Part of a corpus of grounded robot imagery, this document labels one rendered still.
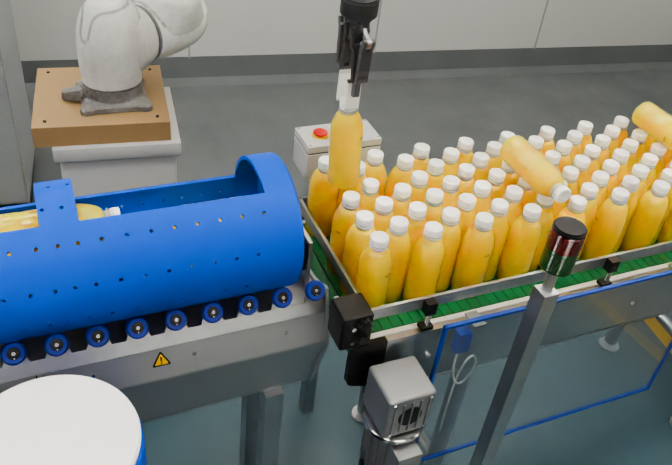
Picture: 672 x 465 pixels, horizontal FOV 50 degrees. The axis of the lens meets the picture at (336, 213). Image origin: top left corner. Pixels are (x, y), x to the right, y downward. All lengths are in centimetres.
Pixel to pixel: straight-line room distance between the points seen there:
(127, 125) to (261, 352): 71
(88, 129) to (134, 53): 22
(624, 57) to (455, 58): 132
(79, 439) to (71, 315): 25
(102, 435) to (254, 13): 339
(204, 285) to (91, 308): 21
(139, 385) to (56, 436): 34
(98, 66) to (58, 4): 235
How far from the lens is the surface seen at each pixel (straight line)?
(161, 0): 198
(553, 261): 140
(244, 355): 157
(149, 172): 200
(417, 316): 163
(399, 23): 462
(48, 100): 205
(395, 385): 154
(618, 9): 538
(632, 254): 189
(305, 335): 160
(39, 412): 128
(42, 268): 132
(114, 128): 193
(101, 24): 189
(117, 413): 125
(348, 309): 146
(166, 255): 133
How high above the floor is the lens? 202
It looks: 37 degrees down
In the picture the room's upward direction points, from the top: 7 degrees clockwise
